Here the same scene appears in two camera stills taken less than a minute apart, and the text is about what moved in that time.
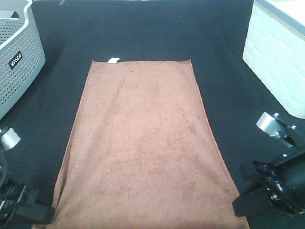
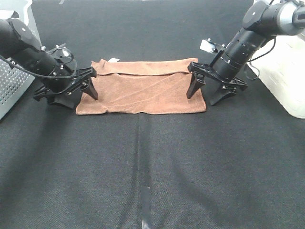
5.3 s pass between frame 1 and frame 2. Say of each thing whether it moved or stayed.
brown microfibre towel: moved
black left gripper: moved
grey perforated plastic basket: stayed
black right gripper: moved
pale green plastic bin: stayed
